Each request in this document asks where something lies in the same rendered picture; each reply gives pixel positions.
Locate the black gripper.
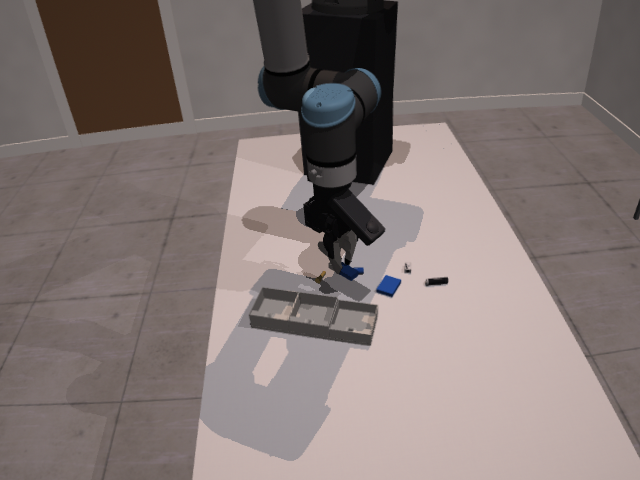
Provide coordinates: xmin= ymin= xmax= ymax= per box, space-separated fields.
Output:
xmin=303 ymin=182 xmax=359 ymax=275

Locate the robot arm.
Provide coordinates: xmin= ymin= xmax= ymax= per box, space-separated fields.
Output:
xmin=253 ymin=0 xmax=385 ymax=246

